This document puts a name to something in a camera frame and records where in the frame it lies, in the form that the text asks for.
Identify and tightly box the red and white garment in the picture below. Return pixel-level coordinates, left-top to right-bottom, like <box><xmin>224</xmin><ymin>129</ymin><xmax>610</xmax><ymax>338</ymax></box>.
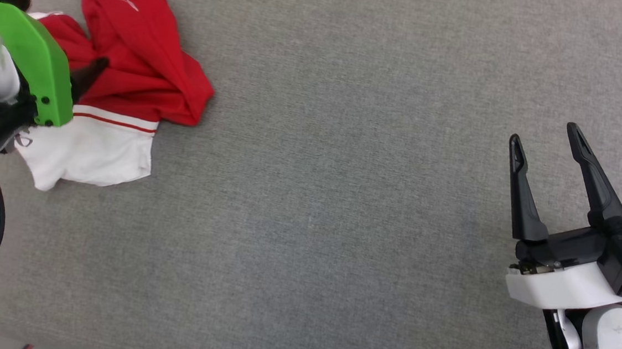
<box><xmin>10</xmin><ymin>0</ymin><xmax>222</xmax><ymax>205</ymax></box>

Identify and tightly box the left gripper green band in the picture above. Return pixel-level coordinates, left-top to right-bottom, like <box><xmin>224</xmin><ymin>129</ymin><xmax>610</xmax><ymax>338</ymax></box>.
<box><xmin>0</xmin><ymin>0</ymin><xmax>113</xmax><ymax>132</ymax></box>

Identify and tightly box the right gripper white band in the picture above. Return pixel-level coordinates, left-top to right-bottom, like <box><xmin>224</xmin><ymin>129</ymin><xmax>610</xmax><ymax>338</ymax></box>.
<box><xmin>496</xmin><ymin>118</ymin><xmax>622</xmax><ymax>316</ymax></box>

